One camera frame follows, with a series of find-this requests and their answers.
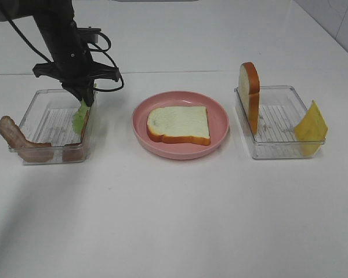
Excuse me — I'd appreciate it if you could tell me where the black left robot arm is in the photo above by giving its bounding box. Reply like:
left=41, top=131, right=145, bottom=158
left=0, top=1, right=123, bottom=107

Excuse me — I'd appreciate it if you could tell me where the clear plastic container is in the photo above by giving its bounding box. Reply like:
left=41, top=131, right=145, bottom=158
left=234, top=86, right=325, bottom=159
left=8, top=89, right=97, bottom=165

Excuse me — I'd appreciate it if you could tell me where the yellow cheese slice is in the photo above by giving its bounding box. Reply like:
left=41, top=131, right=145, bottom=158
left=294, top=100, right=328, bottom=157

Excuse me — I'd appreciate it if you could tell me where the curved bacon strip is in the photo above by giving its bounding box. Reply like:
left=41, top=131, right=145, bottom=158
left=0, top=116, right=53, bottom=163

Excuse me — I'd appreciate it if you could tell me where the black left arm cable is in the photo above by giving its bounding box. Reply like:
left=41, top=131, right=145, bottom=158
left=0, top=2, right=125, bottom=93

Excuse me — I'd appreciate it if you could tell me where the green lettuce leaf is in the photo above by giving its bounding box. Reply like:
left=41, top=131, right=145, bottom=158
left=72, top=99, right=96, bottom=137

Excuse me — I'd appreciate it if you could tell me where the bread slice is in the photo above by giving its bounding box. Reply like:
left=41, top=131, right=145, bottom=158
left=238, top=62, right=260, bottom=134
left=147, top=106, right=211, bottom=146

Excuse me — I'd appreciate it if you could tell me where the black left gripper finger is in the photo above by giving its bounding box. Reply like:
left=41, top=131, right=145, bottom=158
left=82, top=82, right=95, bottom=107
left=62, top=84, right=84, bottom=101

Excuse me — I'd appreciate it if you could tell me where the pink round plate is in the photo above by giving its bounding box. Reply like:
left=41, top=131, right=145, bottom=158
left=132, top=91, right=229, bottom=160

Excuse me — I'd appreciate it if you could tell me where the clear right plastic container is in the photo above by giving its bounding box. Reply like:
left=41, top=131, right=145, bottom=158
left=234, top=86, right=325, bottom=159

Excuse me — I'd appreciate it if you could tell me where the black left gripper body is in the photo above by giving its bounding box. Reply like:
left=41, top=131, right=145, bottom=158
left=32, top=27, right=119, bottom=86

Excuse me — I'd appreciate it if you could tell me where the clear left plastic container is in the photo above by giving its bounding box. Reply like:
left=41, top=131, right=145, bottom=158
left=8, top=89, right=97, bottom=165

